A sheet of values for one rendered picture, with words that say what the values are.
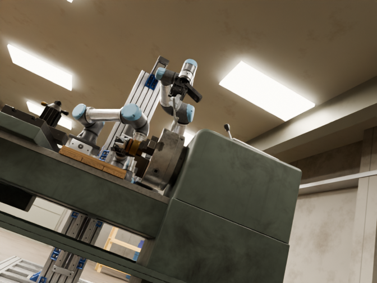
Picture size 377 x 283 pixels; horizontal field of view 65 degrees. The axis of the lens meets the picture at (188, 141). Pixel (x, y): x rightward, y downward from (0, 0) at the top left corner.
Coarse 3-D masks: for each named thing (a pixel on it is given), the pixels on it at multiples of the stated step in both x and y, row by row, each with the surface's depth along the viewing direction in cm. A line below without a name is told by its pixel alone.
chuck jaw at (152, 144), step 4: (140, 144) 151; (144, 144) 148; (148, 144) 144; (152, 144) 144; (156, 144) 145; (160, 144) 144; (140, 148) 150; (144, 148) 147; (148, 148) 146; (152, 148) 144; (156, 148) 143; (160, 148) 143; (144, 152) 152; (148, 152) 150; (152, 152) 149
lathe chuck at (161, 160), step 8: (160, 136) 146; (168, 136) 148; (176, 136) 151; (168, 144) 145; (176, 144) 146; (160, 152) 142; (168, 152) 143; (152, 160) 142; (160, 160) 142; (168, 160) 142; (152, 168) 142; (160, 168) 142; (144, 176) 145; (152, 176) 144; (160, 176) 144; (152, 184) 149
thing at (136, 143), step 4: (128, 140) 153; (132, 140) 154; (136, 140) 154; (128, 144) 152; (132, 144) 152; (136, 144) 152; (128, 148) 152; (132, 148) 152; (136, 148) 152; (132, 152) 152; (136, 152) 153; (140, 152) 153
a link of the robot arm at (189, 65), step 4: (188, 60) 163; (192, 60) 163; (184, 64) 162; (188, 64) 160; (192, 64) 161; (196, 64) 164; (184, 68) 159; (188, 68) 159; (192, 68) 160; (196, 68) 164; (192, 72) 159
